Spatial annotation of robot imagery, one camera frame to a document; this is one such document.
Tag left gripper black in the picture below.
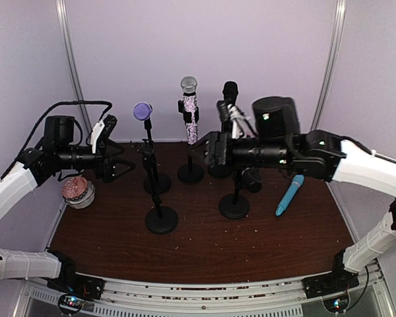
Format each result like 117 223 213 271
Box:
56 139 135 182

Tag black stand of purple microphone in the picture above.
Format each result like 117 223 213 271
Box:
141 118 172 194

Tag purple microphone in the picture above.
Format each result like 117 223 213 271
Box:
133 102 152 121

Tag black microphone with white band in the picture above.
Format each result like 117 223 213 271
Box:
242 168 262 194

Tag black stand of blue microphone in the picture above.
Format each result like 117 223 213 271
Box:
141 139 178 234

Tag blue microphone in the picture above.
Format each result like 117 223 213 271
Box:
275 174 305 217

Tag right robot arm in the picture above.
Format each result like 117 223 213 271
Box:
188 96 396 292

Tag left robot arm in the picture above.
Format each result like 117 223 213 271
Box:
0 115 136 293

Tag black stand of rhinestone microphone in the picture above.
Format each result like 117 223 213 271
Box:
176 98 205 184

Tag rhinestone silver microphone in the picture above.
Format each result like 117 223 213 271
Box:
180 76 199 145

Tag black stand of orange-ring microphone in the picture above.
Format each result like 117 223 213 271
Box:
207 100 236 179

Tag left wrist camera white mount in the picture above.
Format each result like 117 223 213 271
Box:
89 114 117 154

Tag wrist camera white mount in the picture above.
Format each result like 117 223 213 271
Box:
89 114 117 154
216 100 255 139

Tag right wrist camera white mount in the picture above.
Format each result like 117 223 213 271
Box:
216 100 255 139

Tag black microphone orange ring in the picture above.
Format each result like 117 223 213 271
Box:
221 81 239 133

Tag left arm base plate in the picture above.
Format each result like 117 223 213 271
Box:
45 274 105 300

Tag right aluminium corner post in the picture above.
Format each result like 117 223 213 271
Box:
310 0 347 130

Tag aluminium corner post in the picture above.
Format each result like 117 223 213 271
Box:
310 0 347 130
55 0 93 145

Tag left aluminium corner post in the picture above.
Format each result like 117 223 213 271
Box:
55 0 93 145

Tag front aluminium rail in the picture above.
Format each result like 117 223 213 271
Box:
15 260 396 317

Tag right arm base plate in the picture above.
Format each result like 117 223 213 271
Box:
302 273 360 299

